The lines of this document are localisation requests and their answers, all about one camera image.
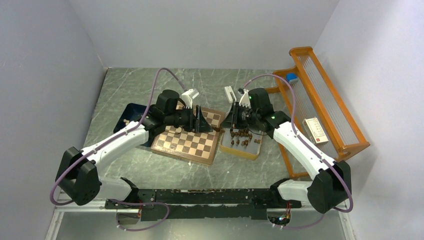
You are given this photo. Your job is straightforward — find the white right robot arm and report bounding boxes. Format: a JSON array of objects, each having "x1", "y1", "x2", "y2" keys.
[{"x1": 220, "y1": 88, "x2": 353, "y2": 214}]

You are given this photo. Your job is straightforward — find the orange wooden rack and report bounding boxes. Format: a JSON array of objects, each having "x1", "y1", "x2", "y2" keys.
[{"x1": 267, "y1": 46, "x2": 370, "y2": 162}]

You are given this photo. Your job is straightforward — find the blue round object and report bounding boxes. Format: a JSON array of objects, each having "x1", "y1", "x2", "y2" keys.
[{"x1": 286, "y1": 73, "x2": 299, "y2": 84}]

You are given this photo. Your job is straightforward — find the yellow metal tin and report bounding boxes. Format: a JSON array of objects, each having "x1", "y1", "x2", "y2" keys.
[{"x1": 219, "y1": 112, "x2": 266, "y2": 160}]

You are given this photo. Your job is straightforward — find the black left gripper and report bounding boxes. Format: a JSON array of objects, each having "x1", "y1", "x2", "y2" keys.
[{"x1": 165, "y1": 104, "x2": 213, "y2": 133}]

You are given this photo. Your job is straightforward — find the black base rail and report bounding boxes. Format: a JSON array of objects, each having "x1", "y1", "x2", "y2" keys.
[{"x1": 104, "y1": 188, "x2": 302, "y2": 222}]

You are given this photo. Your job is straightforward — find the dark chess pieces pile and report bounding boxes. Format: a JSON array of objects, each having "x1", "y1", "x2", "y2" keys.
[{"x1": 229, "y1": 128, "x2": 262, "y2": 148}]

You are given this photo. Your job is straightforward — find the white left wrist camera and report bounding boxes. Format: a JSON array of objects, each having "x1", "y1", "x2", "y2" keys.
[{"x1": 180, "y1": 88, "x2": 199, "y2": 109}]

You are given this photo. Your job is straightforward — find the blue tray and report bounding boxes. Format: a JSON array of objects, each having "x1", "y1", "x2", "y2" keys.
[{"x1": 113, "y1": 103, "x2": 157, "y2": 147}]

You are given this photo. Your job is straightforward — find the white small box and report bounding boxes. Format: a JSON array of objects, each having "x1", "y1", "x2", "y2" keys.
[{"x1": 302, "y1": 117, "x2": 329, "y2": 145}]

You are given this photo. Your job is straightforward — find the wooden chess board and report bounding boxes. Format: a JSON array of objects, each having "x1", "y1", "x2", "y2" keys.
[{"x1": 150, "y1": 126, "x2": 220, "y2": 166}]

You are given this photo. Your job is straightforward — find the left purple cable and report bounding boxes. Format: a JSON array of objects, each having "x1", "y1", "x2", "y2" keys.
[{"x1": 49, "y1": 67, "x2": 188, "y2": 232}]

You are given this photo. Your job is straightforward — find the white clip on table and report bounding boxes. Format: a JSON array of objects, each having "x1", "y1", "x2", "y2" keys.
[{"x1": 224, "y1": 86, "x2": 237, "y2": 104}]

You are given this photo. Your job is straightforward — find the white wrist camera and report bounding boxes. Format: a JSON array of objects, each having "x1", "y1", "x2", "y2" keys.
[
  {"x1": 180, "y1": 88, "x2": 199, "y2": 109},
  {"x1": 237, "y1": 88, "x2": 251, "y2": 109}
]

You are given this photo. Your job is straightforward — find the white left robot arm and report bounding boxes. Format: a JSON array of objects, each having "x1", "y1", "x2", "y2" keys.
[{"x1": 55, "y1": 88, "x2": 213, "y2": 208}]

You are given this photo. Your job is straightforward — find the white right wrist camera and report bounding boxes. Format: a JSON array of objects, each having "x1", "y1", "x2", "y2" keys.
[{"x1": 237, "y1": 88, "x2": 251, "y2": 109}]

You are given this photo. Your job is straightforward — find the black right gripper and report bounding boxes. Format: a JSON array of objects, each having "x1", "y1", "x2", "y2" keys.
[{"x1": 219, "y1": 101, "x2": 260, "y2": 130}]

